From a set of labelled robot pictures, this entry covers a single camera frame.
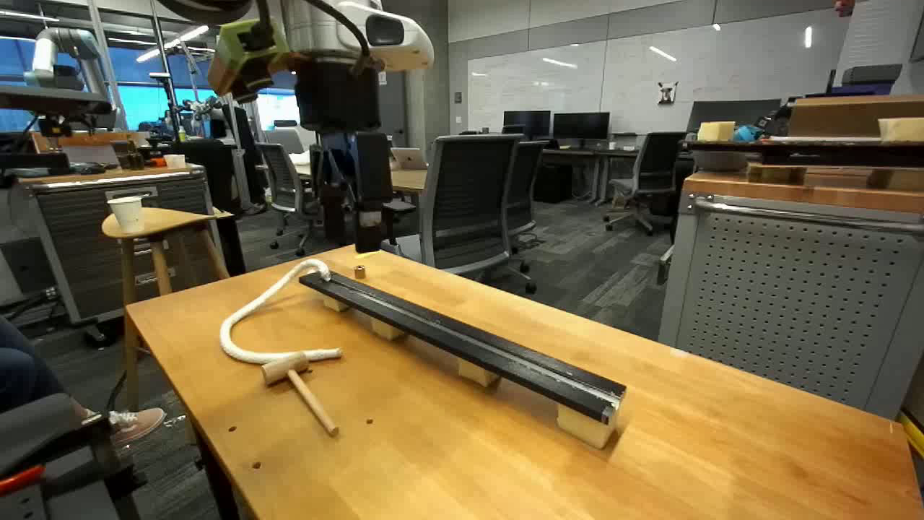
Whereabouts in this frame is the stack of wooden boards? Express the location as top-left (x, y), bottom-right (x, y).
top-left (684, 92), bottom-right (924, 193)

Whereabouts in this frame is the large pale support block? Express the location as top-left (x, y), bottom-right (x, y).
top-left (554, 403), bottom-right (626, 452)

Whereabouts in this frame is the person leg in jeans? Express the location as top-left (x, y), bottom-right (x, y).
top-left (0, 314), bottom-right (73, 420)

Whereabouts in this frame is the small wooden mallet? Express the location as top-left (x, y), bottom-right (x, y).
top-left (259, 349), bottom-right (343, 439)

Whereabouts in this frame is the black office chair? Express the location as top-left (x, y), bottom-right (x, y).
top-left (604, 130), bottom-right (687, 236)

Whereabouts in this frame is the grey perforated metal cabinet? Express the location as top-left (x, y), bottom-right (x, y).
top-left (658, 171), bottom-right (924, 421)

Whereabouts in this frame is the round wooden stool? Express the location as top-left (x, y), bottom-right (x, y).
top-left (98, 206), bottom-right (238, 413)

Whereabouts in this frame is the long black board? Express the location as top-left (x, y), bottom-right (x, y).
top-left (298, 268), bottom-right (629, 429)

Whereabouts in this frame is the light sneaker shoe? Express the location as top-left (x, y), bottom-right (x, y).
top-left (103, 404), bottom-right (170, 447)

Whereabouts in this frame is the grey mesh office chair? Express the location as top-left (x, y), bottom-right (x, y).
top-left (415, 130), bottom-right (542, 299)

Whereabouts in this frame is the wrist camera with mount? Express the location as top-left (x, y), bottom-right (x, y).
top-left (204, 20), bottom-right (284, 99)

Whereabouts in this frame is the black chair with red handle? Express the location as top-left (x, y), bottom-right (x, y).
top-left (0, 387), bottom-right (147, 520)

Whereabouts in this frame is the white rope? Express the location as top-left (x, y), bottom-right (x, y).
top-left (217, 257), bottom-right (343, 371)

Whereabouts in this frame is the pale foam block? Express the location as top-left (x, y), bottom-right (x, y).
top-left (695, 118), bottom-right (739, 144)
top-left (876, 117), bottom-right (924, 144)

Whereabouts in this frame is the white paper cup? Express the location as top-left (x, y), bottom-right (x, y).
top-left (108, 193), bottom-right (147, 234)

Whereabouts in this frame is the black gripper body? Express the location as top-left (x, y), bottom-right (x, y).
top-left (292, 60), bottom-right (383, 135)

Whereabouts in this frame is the black computer monitor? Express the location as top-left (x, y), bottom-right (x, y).
top-left (500, 108), bottom-right (554, 141)
top-left (551, 111), bottom-right (611, 144)

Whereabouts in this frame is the grey swivel office chair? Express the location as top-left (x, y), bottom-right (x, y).
top-left (251, 140), bottom-right (324, 257)

